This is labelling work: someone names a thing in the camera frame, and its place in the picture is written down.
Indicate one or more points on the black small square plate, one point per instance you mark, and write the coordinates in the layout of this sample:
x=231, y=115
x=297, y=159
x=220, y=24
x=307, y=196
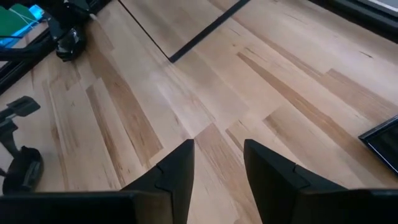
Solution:
x=385, y=143

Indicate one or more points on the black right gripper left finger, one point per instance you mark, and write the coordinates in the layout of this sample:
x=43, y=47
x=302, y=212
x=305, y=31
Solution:
x=168, y=186

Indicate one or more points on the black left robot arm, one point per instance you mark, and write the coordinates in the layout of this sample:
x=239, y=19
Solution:
x=74, y=9

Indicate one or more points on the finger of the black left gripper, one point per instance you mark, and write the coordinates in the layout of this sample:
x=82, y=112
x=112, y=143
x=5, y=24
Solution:
x=7, y=137

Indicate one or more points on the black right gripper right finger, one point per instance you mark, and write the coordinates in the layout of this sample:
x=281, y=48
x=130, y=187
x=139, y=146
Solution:
x=273, y=193

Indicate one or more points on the green sheet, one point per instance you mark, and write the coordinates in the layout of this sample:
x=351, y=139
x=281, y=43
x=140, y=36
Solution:
x=12, y=21

